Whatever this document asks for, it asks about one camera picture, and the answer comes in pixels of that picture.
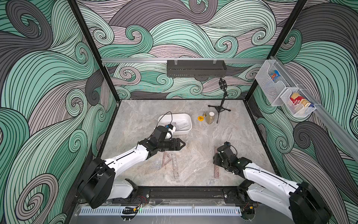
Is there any clear stencil ruler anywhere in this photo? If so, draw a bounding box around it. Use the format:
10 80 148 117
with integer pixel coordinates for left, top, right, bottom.
174 120 189 130

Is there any white slotted cable duct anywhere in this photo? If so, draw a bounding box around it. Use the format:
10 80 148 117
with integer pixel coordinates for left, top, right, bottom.
79 206 242 216

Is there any white plastic storage box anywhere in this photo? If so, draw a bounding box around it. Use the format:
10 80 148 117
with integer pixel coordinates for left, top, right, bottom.
158 113 193 136

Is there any aluminium rail back wall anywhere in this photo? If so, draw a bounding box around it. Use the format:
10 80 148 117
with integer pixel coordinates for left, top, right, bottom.
101 57 266 64

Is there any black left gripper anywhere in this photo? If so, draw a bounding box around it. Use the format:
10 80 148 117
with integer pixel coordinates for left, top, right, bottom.
156 139 185 151

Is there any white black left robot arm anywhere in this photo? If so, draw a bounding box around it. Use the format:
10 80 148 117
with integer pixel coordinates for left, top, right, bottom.
78 138 186 209

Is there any black corner frame post right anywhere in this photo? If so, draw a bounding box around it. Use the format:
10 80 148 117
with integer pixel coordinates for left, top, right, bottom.
244 0 308 100

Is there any black wall shelf tray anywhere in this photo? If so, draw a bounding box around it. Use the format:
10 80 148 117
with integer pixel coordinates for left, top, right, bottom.
167 61 227 79

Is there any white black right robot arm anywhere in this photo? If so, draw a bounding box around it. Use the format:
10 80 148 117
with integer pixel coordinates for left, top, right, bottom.
213 142 332 224

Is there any black corner frame post left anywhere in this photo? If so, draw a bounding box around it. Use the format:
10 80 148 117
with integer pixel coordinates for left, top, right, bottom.
68 0 121 105

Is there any clear wall bin upper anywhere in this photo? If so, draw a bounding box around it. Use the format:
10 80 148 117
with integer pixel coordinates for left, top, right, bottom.
255 60 290 106

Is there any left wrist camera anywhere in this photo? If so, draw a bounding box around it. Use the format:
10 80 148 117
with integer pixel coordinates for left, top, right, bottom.
153 124 176 141

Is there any clear wall bin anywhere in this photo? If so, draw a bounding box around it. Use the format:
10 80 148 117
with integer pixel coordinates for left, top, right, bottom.
255 60 290 106
280 87 317 118

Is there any pink triangle ruler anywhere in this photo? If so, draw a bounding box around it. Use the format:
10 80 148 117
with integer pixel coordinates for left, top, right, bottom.
161 152 172 168

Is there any pink straight ruler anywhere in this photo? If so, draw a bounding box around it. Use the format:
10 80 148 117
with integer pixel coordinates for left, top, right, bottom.
172 154 179 179
213 165 220 179

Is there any aluminium rail right wall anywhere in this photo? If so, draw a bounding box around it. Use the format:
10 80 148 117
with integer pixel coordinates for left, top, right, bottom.
270 56 358 161

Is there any aluminium rail wall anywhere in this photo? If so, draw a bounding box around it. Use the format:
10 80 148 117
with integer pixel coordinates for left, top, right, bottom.
270 56 358 161
101 57 266 64

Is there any clear jar with liquid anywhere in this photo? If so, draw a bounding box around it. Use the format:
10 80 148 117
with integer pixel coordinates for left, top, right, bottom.
206 112 215 125

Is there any black corner frame post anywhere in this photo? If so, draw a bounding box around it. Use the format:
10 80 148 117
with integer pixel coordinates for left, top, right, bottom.
68 0 121 105
244 0 308 100

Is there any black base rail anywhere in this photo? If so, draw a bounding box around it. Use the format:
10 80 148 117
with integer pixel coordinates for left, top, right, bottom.
76 186 297 204

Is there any clear wall bin lower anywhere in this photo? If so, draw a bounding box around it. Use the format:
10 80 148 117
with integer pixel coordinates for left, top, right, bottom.
280 87 317 118

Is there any black tripod stand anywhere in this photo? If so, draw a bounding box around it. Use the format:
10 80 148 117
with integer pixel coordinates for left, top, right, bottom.
208 78 231 124

